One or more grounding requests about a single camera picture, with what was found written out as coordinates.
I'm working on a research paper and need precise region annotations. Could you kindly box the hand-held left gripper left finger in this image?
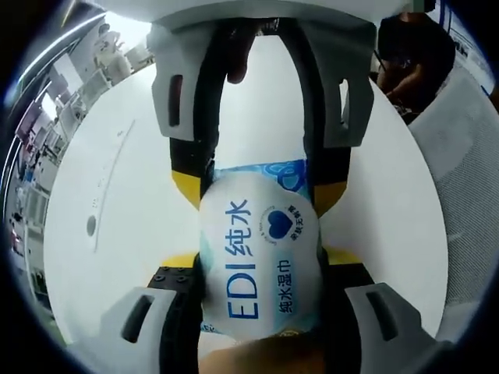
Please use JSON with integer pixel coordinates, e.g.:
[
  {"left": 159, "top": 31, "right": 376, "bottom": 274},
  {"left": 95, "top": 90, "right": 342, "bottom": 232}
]
[{"left": 77, "top": 251, "right": 203, "bottom": 374}]

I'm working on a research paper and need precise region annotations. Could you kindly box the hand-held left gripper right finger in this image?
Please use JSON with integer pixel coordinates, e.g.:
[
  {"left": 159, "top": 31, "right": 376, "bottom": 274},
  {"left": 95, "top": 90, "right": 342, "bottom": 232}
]
[{"left": 319, "top": 247, "right": 436, "bottom": 374}]

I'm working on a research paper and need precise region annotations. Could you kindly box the blue white wet wipes pack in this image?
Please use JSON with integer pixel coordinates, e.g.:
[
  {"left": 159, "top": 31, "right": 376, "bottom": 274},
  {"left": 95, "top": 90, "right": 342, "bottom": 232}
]
[{"left": 197, "top": 157, "right": 325, "bottom": 346}]

